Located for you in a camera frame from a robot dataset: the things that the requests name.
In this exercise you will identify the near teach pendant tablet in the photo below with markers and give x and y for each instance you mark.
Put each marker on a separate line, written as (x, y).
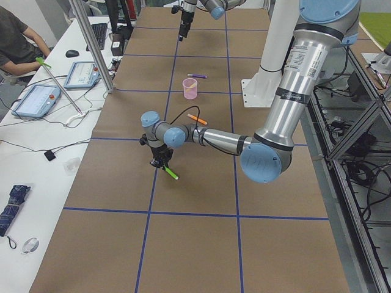
(38, 101)

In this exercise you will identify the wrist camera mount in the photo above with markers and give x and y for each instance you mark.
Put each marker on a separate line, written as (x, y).
(144, 140)
(176, 8)

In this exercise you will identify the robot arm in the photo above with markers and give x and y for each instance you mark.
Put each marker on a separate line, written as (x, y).
(300, 36)
(216, 8)

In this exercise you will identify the clear plastic tape dispenser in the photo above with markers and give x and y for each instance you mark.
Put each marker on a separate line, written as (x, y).
(30, 246)

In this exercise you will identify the black keyboard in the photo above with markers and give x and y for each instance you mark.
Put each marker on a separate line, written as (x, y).
(100, 31)

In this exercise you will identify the aluminium frame post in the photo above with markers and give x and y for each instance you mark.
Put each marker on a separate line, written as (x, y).
(92, 43)

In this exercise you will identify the teach pendant tablet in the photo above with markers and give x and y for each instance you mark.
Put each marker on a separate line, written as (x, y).
(82, 75)
(38, 101)

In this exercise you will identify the metal rod with green clip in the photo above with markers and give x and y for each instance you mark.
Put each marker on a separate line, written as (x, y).
(47, 68)

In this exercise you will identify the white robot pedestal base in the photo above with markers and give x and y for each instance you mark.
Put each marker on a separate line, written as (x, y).
(261, 89)

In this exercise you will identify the green marker pen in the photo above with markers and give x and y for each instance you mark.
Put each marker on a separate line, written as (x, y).
(172, 174)

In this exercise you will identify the black computer mouse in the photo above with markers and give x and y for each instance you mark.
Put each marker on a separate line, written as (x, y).
(71, 53)

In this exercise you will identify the folded blue umbrella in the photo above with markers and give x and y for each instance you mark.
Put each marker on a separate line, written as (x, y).
(17, 197)

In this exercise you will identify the seated person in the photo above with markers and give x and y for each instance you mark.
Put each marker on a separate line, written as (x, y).
(20, 45)

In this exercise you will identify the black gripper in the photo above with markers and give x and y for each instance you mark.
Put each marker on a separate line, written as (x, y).
(185, 19)
(159, 151)

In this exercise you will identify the far teach pendant tablet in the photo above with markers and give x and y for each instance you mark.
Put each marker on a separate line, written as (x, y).
(82, 75)

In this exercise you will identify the yellow marker pen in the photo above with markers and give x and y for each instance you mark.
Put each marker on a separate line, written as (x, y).
(192, 86)

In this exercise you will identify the small black puck device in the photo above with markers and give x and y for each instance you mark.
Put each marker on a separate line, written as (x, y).
(50, 155)

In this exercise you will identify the purple marker pen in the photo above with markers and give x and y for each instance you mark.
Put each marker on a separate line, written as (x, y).
(200, 76)

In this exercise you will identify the orange marker pen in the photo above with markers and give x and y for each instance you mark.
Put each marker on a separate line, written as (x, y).
(197, 119)

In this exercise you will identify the black cardboard box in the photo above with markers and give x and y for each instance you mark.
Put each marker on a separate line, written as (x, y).
(117, 44)

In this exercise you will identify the pink mesh pen holder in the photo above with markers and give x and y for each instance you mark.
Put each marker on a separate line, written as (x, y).
(186, 83)

